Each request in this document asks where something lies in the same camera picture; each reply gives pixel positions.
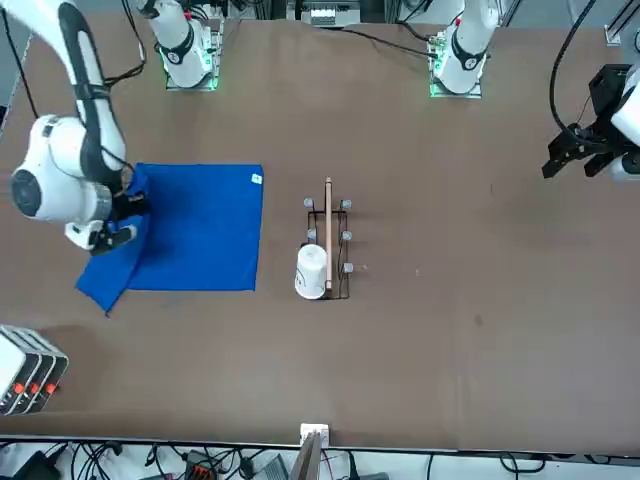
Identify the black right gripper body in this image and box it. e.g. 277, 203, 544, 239
109, 185, 152, 224

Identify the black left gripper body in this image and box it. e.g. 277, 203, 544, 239
568, 63, 633, 153

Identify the blue towel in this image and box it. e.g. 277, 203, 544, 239
74, 162, 265, 317

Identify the white smiley face cup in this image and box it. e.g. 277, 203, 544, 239
292, 243, 331, 301

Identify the white power strip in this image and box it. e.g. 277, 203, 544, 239
305, 0, 345, 29

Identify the black hub with red ports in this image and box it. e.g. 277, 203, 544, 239
184, 452, 222, 480

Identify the aluminium corner bracket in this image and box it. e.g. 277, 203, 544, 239
604, 9, 626, 47

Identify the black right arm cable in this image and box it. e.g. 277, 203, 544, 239
57, 0, 146, 176

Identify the black wire cup rack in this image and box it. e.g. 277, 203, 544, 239
302, 175, 354, 302

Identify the black left arm base cable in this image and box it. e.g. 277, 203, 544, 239
319, 24, 434, 59

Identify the aluminium profile post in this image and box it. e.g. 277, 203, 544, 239
289, 423, 332, 480

